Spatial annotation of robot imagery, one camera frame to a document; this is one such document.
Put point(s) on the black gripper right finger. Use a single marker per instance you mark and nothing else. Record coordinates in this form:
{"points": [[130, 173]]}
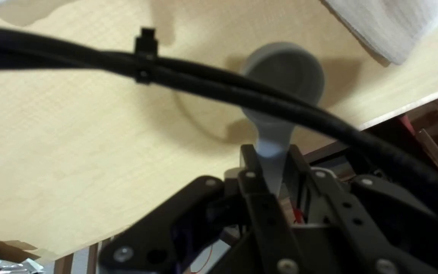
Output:
{"points": [[342, 214]]}

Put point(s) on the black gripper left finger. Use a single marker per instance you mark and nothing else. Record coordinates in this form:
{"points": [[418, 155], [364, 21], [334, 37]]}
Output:
{"points": [[266, 218]]}

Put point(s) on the grey spoon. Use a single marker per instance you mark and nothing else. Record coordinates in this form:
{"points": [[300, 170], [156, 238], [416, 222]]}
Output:
{"points": [[285, 71]]}

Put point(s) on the folded beige towel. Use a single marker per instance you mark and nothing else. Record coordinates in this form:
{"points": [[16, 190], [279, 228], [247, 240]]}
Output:
{"points": [[407, 25]]}

